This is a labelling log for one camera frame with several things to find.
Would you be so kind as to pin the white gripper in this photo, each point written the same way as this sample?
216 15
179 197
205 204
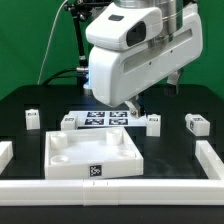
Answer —
118 76

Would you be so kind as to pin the white square table top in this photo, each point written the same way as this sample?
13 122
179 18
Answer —
96 153

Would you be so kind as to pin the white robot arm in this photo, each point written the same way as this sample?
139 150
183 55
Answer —
137 43

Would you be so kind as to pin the black camera stand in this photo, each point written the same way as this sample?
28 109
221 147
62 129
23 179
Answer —
80 11

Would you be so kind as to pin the white marker plate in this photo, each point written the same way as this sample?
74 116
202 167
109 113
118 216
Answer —
107 118

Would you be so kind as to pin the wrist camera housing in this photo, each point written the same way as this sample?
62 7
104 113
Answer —
119 28

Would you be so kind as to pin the white U-shaped fence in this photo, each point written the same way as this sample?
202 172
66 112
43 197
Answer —
208 191

